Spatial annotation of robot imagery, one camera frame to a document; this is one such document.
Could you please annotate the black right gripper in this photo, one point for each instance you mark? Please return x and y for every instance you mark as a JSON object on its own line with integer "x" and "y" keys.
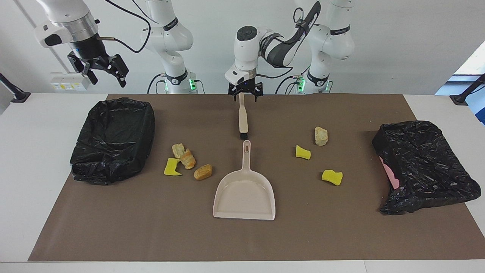
{"x": 91, "y": 49}

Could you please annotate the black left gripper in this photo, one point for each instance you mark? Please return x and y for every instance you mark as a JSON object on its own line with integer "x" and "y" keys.
{"x": 246, "y": 88}

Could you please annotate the beige hand brush black bristles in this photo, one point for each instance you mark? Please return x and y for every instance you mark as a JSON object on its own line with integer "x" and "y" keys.
{"x": 243, "y": 117}

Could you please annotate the yellow sponge wedge piece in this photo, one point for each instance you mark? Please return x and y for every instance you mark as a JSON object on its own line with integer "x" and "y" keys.
{"x": 303, "y": 152}

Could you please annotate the pale bread chunk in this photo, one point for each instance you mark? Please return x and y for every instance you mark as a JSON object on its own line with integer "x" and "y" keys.
{"x": 321, "y": 136}

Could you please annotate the orange croissant pastry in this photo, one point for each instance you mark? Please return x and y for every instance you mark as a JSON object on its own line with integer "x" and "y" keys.
{"x": 188, "y": 160}

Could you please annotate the pale cracker piece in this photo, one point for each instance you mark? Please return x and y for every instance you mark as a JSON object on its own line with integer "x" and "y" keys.
{"x": 177, "y": 150}

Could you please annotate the brown bread roll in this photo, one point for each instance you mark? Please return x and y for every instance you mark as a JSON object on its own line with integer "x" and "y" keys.
{"x": 203, "y": 172}

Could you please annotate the beige plastic dustpan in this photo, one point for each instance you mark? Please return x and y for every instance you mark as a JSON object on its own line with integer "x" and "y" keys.
{"x": 244, "y": 197}

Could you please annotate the yellow sponge with green side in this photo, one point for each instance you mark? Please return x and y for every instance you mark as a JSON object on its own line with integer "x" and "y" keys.
{"x": 171, "y": 168}

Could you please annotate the rounded yellow sponge chunk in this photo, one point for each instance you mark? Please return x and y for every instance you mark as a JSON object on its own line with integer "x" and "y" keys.
{"x": 332, "y": 177}

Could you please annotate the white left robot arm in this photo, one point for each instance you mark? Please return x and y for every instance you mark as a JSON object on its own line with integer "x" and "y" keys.
{"x": 246, "y": 49}

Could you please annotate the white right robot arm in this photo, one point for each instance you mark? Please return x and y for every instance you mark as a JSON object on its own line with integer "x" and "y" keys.
{"x": 166, "y": 38}

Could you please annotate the left black-lined bin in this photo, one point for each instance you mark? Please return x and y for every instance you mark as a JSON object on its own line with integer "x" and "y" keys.
{"x": 113, "y": 140}

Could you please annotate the black-lined bin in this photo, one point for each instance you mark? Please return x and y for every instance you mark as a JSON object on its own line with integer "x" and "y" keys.
{"x": 113, "y": 140}
{"x": 428, "y": 167}

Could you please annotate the pink plastic bin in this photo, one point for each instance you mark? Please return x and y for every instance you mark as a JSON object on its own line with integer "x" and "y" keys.
{"x": 392, "y": 178}

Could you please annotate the right black-lined bin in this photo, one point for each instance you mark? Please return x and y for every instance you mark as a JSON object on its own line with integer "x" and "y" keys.
{"x": 428, "y": 167}

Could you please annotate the black clamp stand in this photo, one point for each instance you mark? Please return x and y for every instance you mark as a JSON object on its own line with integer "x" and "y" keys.
{"x": 21, "y": 96}
{"x": 460, "y": 99}

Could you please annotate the brown table mat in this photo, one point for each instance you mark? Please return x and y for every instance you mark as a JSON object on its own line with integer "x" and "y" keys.
{"x": 242, "y": 239}

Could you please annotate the white wall socket box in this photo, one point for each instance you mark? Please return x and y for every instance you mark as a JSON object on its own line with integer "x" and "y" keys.
{"x": 70, "y": 81}

